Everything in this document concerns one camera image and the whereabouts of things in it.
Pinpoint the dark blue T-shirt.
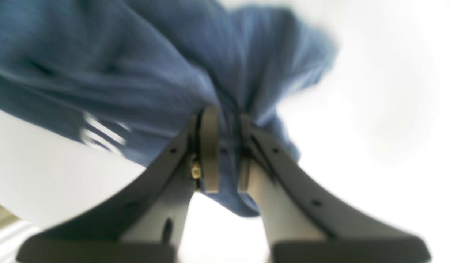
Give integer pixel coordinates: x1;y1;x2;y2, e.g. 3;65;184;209
0;0;336;217

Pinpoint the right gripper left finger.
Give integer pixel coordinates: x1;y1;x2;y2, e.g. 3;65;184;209
16;107;219;263

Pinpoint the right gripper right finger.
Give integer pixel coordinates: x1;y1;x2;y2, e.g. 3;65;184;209
239;114;431;263

